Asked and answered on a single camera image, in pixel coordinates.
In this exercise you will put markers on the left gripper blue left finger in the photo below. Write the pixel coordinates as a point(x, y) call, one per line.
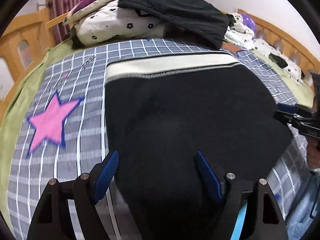
point(102, 174)

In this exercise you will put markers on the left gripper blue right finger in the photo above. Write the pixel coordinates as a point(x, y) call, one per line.
point(212, 182)

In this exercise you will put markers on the black pants with white band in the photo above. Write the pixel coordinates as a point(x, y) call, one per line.
point(160, 111)

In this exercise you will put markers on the blue sleeve forearm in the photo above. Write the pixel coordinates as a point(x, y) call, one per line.
point(304, 208)

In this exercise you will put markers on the person's right hand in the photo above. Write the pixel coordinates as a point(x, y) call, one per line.
point(312, 151)

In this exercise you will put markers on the green bed sheet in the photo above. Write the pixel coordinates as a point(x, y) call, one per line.
point(16, 110)

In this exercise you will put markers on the white flower print quilt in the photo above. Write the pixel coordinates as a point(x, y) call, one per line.
point(240, 35)

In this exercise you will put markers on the purple plush toy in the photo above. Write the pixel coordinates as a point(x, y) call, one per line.
point(248, 21)

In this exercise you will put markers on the white flower print pillow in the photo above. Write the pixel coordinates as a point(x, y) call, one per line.
point(111, 21)

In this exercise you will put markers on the black jacket on pillows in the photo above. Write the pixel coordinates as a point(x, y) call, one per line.
point(195, 16)

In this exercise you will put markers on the purple orange cushion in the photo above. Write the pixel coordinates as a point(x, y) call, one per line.
point(82, 9)

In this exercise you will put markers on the wooden bed frame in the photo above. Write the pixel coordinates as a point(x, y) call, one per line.
point(24, 44)

